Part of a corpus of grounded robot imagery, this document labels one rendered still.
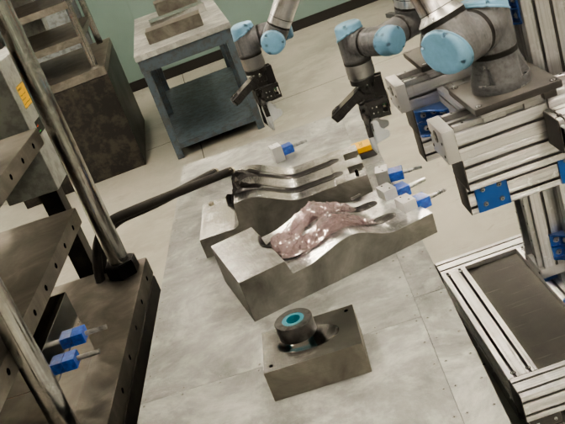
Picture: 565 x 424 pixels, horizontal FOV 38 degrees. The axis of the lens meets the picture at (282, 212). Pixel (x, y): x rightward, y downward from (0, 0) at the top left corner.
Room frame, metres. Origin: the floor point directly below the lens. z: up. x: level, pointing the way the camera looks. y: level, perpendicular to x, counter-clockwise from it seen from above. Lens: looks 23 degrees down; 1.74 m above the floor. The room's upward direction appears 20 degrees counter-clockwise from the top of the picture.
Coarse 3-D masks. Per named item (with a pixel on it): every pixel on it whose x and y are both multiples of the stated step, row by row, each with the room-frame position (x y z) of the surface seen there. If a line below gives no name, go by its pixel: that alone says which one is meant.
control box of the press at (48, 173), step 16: (0, 64) 2.36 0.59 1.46; (0, 80) 2.34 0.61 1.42; (16, 80) 2.42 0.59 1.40; (0, 96) 2.34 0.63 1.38; (16, 96) 2.36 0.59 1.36; (0, 112) 2.35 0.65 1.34; (16, 112) 2.34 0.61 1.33; (32, 112) 2.43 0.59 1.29; (0, 128) 2.35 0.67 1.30; (16, 128) 2.34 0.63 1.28; (32, 128) 2.37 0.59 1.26; (48, 144) 2.43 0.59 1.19; (48, 160) 2.37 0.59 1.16; (32, 176) 2.35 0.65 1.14; (48, 176) 2.34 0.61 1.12; (64, 176) 2.44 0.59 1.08; (16, 192) 2.35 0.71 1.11; (32, 192) 2.35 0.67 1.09; (48, 192) 2.34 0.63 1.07; (48, 208) 2.47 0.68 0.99; (64, 208) 2.46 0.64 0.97; (80, 240) 2.47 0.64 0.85; (80, 256) 2.47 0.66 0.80; (80, 272) 2.47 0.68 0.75
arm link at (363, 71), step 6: (354, 66) 2.19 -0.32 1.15; (360, 66) 2.11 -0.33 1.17; (366, 66) 2.12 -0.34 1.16; (372, 66) 2.13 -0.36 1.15; (348, 72) 2.14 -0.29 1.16; (354, 72) 2.12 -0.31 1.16; (360, 72) 2.12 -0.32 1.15; (366, 72) 2.12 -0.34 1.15; (372, 72) 2.13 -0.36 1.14; (348, 78) 2.15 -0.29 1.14; (354, 78) 2.13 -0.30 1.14; (360, 78) 2.12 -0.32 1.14; (366, 78) 2.12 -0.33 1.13
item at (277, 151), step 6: (276, 144) 2.70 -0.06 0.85; (282, 144) 2.71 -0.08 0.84; (288, 144) 2.69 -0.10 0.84; (294, 144) 2.69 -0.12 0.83; (300, 144) 2.69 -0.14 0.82; (270, 150) 2.69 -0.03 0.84; (276, 150) 2.66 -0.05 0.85; (282, 150) 2.67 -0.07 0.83; (288, 150) 2.67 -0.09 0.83; (276, 156) 2.66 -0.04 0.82; (282, 156) 2.66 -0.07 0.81; (276, 162) 2.66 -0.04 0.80
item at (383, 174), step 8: (376, 168) 2.17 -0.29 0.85; (384, 168) 2.15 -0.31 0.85; (392, 168) 2.16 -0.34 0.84; (400, 168) 2.14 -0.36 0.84; (408, 168) 2.14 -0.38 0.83; (416, 168) 2.13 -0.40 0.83; (376, 176) 2.14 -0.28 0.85; (384, 176) 2.13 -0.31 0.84; (392, 176) 2.13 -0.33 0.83; (400, 176) 2.13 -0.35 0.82
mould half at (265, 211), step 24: (240, 168) 2.35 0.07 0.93; (264, 168) 2.32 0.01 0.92; (288, 168) 2.33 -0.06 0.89; (336, 168) 2.19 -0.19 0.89; (264, 192) 2.13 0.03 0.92; (312, 192) 2.10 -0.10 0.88; (336, 192) 2.08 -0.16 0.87; (360, 192) 2.07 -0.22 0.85; (216, 216) 2.24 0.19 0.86; (240, 216) 2.10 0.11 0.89; (264, 216) 2.10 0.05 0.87; (288, 216) 2.09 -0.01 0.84; (216, 240) 2.11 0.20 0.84
